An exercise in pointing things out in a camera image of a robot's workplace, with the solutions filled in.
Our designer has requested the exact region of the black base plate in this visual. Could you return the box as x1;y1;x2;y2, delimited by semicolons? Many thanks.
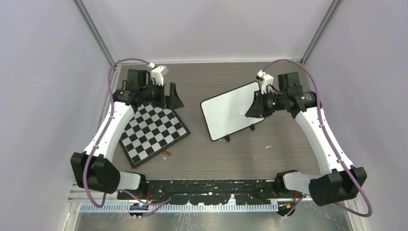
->
117;179;303;205

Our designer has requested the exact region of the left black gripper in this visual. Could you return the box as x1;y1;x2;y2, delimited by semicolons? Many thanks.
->
141;80;184;110

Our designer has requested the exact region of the slotted cable duct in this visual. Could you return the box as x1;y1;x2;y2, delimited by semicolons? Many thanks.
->
79;201;279;213

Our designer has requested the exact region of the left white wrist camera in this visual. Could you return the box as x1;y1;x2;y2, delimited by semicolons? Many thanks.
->
148;63;169;86

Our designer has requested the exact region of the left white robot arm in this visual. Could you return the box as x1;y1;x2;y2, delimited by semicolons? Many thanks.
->
70;66;189;199

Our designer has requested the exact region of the black white chessboard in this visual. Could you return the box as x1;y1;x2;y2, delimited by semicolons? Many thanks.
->
119;104;191;168

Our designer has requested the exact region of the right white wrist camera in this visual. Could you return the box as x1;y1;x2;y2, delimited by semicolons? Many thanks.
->
255;70;274;94

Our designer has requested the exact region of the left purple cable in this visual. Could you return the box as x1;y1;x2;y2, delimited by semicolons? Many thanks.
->
82;58;173;218

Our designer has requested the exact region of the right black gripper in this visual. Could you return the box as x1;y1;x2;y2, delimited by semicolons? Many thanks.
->
247;88;287;118

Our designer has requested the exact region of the white whiteboard black frame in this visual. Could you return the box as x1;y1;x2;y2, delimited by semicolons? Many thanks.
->
200;81;264;141

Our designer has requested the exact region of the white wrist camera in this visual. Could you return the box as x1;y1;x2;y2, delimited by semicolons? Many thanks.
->
255;70;274;94
148;63;169;86

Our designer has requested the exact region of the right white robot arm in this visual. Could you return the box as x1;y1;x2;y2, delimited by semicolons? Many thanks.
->
245;70;367;206

